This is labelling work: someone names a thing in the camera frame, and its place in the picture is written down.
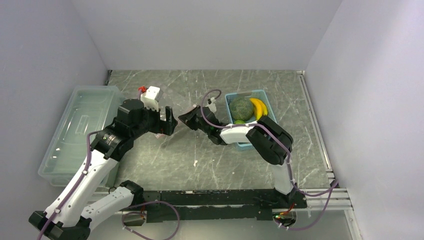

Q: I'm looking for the yellow banana bunch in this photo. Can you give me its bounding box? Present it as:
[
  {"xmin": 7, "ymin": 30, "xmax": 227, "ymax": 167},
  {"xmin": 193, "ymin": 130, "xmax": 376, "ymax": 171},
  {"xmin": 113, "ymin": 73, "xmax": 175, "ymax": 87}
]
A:
[{"xmin": 249, "ymin": 98, "xmax": 268, "ymax": 120}]

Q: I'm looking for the clear zip top bag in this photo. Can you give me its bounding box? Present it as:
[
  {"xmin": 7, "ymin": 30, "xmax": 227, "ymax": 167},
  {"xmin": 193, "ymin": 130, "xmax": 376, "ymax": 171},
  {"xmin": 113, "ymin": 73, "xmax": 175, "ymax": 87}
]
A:
[{"xmin": 158, "ymin": 85, "xmax": 196, "ymax": 133}]

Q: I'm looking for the light green custard apple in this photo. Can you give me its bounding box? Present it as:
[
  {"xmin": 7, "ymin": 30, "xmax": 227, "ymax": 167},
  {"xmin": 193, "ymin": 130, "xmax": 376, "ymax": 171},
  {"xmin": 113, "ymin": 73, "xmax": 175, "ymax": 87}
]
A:
[{"xmin": 234, "ymin": 120, "xmax": 246, "ymax": 125}]

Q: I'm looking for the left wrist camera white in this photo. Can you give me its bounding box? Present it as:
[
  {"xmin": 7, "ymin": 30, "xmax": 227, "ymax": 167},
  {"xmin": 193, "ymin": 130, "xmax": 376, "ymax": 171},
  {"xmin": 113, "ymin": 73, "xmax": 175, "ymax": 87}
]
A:
[{"xmin": 138, "ymin": 86, "xmax": 163, "ymax": 112}]

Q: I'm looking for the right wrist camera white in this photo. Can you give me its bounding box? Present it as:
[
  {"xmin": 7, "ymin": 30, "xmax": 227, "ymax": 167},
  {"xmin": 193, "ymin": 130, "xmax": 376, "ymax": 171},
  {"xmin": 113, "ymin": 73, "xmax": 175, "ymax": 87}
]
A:
[{"xmin": 205, "ymin": 97, "xmax": 217, "ymax": 113}]

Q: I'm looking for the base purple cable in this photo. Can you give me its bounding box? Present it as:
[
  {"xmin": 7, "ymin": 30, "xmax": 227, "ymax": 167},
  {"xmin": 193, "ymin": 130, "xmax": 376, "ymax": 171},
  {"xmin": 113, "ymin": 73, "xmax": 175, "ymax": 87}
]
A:
[
  {"xmin": 273, "ymin": 195, "xmax": 335, "ymax": 232},
  {"xmin": 121, "ymin": 200, "xmax": 181, "ymax": 240}
]

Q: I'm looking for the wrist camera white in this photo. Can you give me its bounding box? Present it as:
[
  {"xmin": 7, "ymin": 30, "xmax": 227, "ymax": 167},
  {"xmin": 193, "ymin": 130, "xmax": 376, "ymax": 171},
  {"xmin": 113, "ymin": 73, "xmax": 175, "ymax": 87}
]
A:
[
  {"xmin": 205, "ymin": 97, "xmax": 217, "ymax": 113},
  {"xmin": 138, "ymin": 86, "xmax": 163, "ymax": 112}
]

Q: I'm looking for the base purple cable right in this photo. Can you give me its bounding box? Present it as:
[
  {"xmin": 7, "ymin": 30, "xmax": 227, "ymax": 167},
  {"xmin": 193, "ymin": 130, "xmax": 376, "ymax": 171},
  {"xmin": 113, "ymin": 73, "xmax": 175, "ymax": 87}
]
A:
[{"xmin": 273, "ymin": 195, "xmax": 335, "ymax": 232}]

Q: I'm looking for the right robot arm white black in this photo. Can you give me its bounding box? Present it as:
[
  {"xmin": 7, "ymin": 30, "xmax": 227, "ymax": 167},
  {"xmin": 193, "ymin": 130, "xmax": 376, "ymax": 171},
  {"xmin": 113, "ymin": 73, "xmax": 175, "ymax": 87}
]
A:
[{"xmin": 178, "ymin": 105, "xmax": 296, "ymax": 208}]

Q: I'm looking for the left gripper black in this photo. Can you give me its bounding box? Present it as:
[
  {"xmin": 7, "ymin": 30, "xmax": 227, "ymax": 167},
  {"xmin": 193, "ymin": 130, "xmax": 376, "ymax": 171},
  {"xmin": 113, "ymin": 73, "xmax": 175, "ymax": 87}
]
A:
[{"xmin": 131, "ymin": 101, "xmax": 178, "ymax": 140}]

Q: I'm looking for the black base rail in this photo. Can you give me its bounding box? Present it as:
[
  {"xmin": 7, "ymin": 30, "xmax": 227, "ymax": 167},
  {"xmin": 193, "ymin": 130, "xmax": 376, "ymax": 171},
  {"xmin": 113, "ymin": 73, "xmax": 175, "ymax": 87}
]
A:
[{"xmin": 124, "ymin": 189, "xmax": 307, "ymax": 223}]

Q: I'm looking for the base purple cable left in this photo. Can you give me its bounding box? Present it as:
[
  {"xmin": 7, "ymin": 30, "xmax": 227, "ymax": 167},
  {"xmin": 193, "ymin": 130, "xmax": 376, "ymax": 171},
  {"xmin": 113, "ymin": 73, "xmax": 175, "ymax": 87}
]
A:
[{"xmin": 121, "ymin": 200, "xmax": 181, "ymax": 240}]

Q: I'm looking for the clear plastic storage bin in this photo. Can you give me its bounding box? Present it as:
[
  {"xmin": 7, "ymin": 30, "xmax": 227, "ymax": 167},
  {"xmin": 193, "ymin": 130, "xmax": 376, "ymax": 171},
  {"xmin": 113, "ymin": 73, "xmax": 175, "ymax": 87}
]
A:
[{"xmin": 38, "ymin": 85, "xmax": 126, "ymax": 187}]

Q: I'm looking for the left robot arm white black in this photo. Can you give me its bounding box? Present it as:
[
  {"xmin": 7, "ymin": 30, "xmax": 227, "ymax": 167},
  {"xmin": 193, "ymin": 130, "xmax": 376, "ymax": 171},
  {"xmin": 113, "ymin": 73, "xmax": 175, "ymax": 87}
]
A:
[{"xmin": 28, "ymin": 99, "xmax": 178, "ymax": 240}]

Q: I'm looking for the green netted melon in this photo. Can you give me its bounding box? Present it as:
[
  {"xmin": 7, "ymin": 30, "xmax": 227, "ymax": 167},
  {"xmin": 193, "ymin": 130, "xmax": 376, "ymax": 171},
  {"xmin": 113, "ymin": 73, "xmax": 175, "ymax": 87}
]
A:
[{"xmin": 229, "ymin": 97, "xmax": 254, "ymax": 121}]

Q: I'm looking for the light blue plastic basket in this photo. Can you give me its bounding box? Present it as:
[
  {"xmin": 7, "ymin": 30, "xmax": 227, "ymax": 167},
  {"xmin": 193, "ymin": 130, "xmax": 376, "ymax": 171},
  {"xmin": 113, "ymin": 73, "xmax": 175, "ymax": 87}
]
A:
[{"xmin": 224, "ymin": 89, "xmax": 278, "ymax": 151}]

